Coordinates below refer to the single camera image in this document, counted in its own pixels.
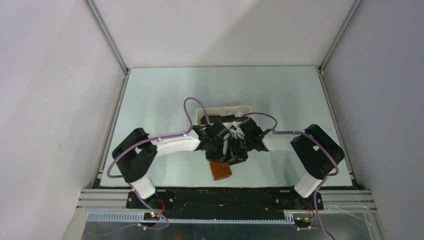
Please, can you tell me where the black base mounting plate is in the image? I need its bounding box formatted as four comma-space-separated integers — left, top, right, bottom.
145, 187, 324, 220

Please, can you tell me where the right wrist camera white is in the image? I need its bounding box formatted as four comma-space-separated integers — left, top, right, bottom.
230, 121, 245, 139

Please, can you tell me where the white slotted cable duct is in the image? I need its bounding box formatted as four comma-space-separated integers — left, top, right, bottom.
86, 211, 295, 225

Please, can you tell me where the white plastic tray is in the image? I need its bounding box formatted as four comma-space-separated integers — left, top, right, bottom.
195, 105, 253, 127

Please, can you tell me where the aluminium frame post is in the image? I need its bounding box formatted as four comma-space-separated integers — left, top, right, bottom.
84, 0, 129, 188
317, 0, 364, 188

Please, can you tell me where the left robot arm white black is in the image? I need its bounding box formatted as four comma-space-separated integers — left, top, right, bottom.
107, 122, 230, 208

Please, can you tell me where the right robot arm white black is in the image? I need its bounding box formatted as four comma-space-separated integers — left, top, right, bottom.
222, 117, 345, 209

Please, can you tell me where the right aluminium frame post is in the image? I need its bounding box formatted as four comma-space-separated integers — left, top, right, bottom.
317, 0, 364, 188

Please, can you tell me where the left aluminium frame post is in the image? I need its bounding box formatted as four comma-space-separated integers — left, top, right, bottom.
84, 0, 129, 188

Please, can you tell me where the brown leather card holder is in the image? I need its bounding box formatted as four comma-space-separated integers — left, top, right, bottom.
209, 161, 232, 181

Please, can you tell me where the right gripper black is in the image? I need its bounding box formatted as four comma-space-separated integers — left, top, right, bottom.
222, 136, 254, 166

